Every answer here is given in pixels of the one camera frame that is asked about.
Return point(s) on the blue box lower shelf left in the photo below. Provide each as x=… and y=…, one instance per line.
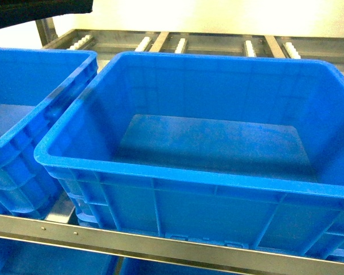
x=30, y=258

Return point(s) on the blue plastic box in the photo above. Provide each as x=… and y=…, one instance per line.
x=243, y=152
x=36, y=88

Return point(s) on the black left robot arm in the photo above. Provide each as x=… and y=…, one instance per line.
x=17, y=12

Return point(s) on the blue plastic box middle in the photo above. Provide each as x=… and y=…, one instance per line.
x=243, y=152

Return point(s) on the blue plastic box left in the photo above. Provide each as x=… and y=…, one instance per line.
x=36, y=88

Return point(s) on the metal roller rack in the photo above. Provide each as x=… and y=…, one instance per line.
x=59, y=228

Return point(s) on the blue box shelf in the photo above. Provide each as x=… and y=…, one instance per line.
x=132, y=266
x=30, y=258

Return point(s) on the blue box lower shelf right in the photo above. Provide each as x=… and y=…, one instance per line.
x=132, y=266

